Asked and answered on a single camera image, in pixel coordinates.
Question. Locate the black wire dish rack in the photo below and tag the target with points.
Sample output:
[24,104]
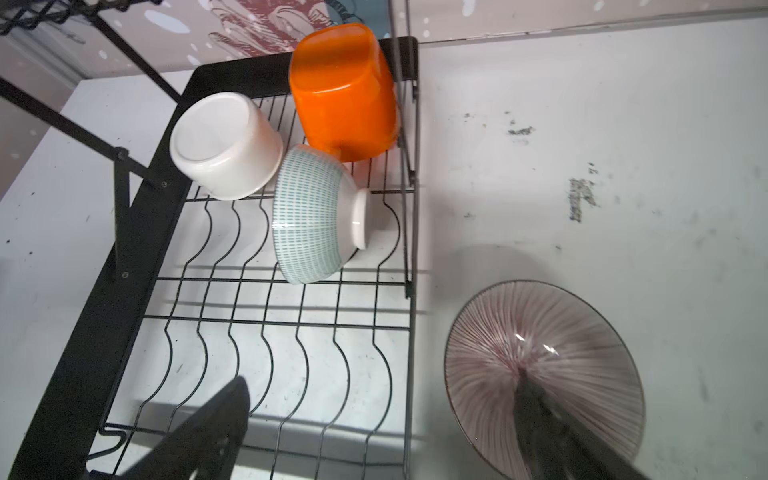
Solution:
[130,296]

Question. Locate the striped patterned bowl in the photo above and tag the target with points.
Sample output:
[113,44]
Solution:
[562,343]

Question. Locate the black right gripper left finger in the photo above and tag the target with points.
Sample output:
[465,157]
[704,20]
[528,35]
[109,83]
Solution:
[206,445]

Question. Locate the white ceramic bowl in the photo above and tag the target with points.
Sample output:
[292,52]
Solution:
[226,144]

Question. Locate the orange glass bowl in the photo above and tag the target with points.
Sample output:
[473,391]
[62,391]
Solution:
[344,92]

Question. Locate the light green glazed bowl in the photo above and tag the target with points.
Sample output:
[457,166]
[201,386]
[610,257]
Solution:
[320,216]

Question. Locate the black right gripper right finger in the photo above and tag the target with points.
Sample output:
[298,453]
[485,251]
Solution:
[556,445]

